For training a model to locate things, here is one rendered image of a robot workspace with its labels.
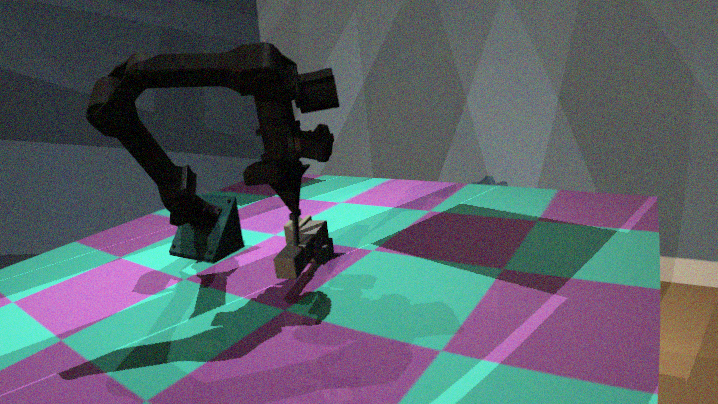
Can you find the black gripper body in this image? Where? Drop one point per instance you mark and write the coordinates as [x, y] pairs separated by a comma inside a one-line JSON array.
[[275, 165]]

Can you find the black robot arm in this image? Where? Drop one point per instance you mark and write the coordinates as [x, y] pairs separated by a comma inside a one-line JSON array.
[[253, 69]]

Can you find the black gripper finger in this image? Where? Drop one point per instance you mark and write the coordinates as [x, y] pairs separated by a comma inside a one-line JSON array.
[[298, 180], [287, 191]]

